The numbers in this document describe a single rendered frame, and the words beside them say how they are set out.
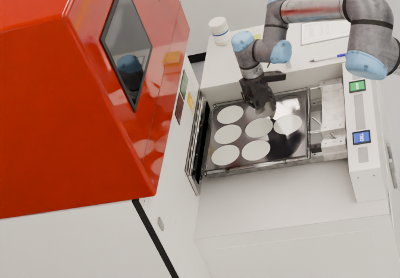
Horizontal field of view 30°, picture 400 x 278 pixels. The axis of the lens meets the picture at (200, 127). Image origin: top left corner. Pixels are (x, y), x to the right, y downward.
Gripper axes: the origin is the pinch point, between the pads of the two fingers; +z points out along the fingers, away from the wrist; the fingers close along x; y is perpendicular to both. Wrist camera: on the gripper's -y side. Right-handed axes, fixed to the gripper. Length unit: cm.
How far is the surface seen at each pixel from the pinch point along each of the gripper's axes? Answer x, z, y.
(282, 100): -4.3, 1.5, -7.9
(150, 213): 29, -23, 62
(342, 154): 31.4, 4.2, -2.9
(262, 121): -1.3, 1.3, 3.9
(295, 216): 35.2, 9.4, 22.6
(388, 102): -56, 92, -97
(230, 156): 3.0, 1.4, 22.0
